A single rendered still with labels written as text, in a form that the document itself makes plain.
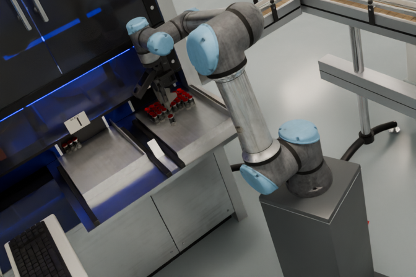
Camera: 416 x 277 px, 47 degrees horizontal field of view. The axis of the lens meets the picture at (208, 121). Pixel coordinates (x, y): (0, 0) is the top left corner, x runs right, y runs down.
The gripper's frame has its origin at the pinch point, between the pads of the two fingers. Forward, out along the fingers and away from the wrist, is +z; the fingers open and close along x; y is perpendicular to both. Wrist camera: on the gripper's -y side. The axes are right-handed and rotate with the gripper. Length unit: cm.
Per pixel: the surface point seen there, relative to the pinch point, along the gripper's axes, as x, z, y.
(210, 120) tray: -10.6, 9.4, 11.4
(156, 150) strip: -11.0, 7.2, -12.6
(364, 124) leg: -1, 76, 98
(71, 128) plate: 15.3, -3.5, -32.6
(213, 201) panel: 16, 73, 9
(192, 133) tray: -11.3, 9.4, 2.6
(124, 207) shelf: -24.1, 9.6, -33.8
